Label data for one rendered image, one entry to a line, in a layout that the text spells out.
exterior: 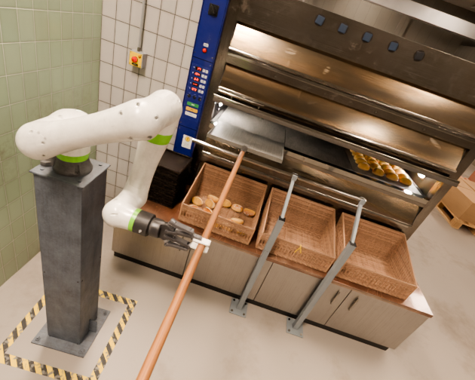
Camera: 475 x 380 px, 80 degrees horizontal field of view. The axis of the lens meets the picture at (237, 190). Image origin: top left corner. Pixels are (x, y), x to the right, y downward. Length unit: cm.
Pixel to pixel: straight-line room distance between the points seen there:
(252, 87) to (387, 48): 87
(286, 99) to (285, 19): 48
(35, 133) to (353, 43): 179
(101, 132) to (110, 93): 158
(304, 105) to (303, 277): 124
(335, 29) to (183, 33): 98
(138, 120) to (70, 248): 86
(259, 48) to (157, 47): 71
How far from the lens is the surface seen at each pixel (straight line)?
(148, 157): 112
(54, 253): 164
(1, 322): 238
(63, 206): 141
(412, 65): 225
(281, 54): 211
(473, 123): 250
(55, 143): 109
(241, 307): 246
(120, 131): 92
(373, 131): 228
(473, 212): 614
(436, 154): 249
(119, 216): 116
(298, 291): 233
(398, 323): 266
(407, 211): 267
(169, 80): 229
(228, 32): 214
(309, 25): 210
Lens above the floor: 195
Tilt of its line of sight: 31 degrees down
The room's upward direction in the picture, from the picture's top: 20 degrees clockwise
